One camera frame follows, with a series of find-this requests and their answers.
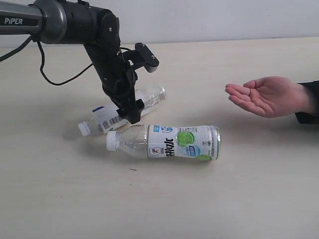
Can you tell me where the clear bottle white label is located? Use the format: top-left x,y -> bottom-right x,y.
78,85 -> 166,136

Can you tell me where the black sleeved forearm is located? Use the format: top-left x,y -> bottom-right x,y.
295,81 -> 319,125

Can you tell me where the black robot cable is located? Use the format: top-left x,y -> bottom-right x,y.
0,34 -> 94,87

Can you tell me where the open bare human hand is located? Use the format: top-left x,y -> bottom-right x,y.
225,76 -> 302,119

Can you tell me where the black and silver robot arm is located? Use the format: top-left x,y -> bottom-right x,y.
0,0 -> 158,124

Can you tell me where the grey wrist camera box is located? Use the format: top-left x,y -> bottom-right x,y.
123,42 -> 160,73

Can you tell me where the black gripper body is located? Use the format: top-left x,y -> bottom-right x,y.
101,58 -> 136,105

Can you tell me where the clear bottle lime label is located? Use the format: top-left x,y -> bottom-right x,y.
106,124 -> 221,161

